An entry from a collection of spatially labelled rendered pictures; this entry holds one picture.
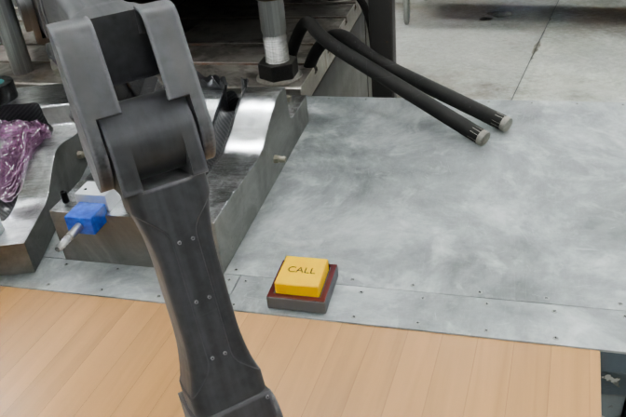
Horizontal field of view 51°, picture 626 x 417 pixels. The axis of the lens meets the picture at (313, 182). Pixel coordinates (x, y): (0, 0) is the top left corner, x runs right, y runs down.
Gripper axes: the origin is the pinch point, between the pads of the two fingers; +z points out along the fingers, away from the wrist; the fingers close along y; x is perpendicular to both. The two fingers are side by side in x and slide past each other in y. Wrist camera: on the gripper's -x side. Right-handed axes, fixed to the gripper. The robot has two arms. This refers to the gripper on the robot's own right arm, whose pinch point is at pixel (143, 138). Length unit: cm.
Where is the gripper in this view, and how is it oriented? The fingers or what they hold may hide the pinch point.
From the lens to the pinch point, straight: 90.4
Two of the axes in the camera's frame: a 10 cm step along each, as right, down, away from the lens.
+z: 1.9, 4.8, 8.5
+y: -9.7, -0.6, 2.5
